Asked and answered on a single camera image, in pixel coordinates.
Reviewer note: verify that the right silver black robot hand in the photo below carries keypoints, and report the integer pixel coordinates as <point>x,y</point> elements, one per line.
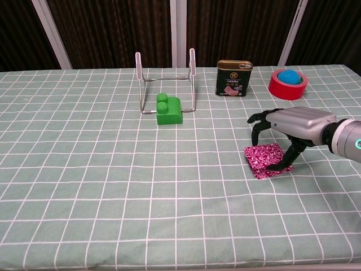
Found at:
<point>299,121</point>

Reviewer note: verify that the blue ball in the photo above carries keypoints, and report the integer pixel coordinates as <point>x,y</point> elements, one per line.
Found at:
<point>288,77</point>

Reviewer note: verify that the pink patterned pouch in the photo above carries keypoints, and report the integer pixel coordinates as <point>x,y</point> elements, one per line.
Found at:
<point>260,172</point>
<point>262,153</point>

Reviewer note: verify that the green toy building block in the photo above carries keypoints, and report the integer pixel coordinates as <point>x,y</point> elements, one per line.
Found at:
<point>169,113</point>

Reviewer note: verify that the dark fabric partition panel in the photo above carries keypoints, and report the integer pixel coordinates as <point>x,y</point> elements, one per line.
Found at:
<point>17,34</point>
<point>239,28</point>
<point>112,28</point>
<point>332,28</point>

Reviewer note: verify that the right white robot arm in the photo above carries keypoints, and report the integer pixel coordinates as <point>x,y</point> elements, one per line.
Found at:
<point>344,138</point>

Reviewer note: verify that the red tape roll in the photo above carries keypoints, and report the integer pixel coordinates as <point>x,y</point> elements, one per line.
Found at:
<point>282,91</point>

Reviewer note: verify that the dark green luncheon meat can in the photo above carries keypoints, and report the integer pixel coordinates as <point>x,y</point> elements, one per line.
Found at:
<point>234,82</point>

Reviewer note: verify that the green white checked tablecloth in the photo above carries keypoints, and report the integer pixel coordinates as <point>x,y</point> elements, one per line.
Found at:
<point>84,183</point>

